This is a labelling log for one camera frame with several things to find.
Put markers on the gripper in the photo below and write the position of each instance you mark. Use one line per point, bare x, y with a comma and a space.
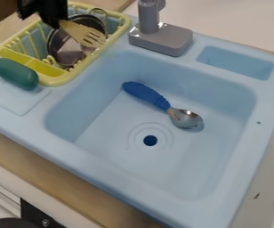
51, 11

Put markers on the yellow dish rack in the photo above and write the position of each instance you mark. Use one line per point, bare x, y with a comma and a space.
44, 69

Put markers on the silver pot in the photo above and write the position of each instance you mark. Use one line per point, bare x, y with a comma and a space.
67, 51

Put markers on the green toy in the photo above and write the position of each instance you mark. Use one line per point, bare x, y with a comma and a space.
15, 73

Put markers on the grey tap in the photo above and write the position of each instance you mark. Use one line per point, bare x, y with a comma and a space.
159, 37

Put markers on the light blue toy sink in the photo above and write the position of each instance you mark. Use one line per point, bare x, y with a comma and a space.
115, 148

